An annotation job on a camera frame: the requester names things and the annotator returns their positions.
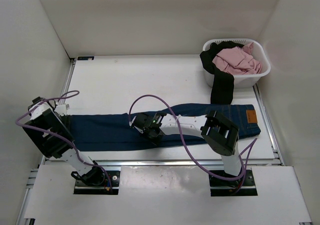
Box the dark blue denim trousers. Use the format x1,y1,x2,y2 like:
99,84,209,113
67,103,261,152

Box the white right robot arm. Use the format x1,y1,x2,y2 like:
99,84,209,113
129,110,245,185

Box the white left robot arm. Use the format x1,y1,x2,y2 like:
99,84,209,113
22,97,107,186

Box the white front cover board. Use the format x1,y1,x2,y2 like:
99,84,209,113
25,164,311,225

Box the black garment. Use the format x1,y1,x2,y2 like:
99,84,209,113
199,41,244,105

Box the white plastic laundry basket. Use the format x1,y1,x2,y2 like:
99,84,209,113
202,38,271,89

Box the pink garment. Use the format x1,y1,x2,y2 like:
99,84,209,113
212,41,262,75

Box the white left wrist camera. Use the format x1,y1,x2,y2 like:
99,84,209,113
54,103,70,116

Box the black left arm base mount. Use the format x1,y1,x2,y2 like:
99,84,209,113
71,170,121,195

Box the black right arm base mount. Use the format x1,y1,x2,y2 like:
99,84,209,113
208,169,258,197

